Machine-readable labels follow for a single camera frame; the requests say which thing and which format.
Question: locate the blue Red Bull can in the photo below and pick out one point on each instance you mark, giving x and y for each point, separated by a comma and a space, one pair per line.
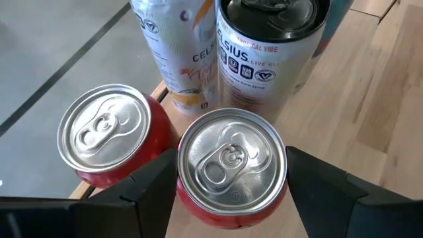
333, 20

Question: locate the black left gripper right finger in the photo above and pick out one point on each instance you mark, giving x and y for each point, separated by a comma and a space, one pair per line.
330, 211

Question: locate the red soda can silver lid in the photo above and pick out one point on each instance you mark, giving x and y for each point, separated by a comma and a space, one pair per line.
231, 168

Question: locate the red Coca-Cola Zero can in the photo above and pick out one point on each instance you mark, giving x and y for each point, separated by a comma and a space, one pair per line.
105, 132

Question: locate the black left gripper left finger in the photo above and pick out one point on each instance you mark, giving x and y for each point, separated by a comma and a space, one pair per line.
132, 215

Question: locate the white Celsius Tropical Vibe can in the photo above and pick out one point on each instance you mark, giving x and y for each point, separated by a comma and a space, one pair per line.
264, 66
178, 56

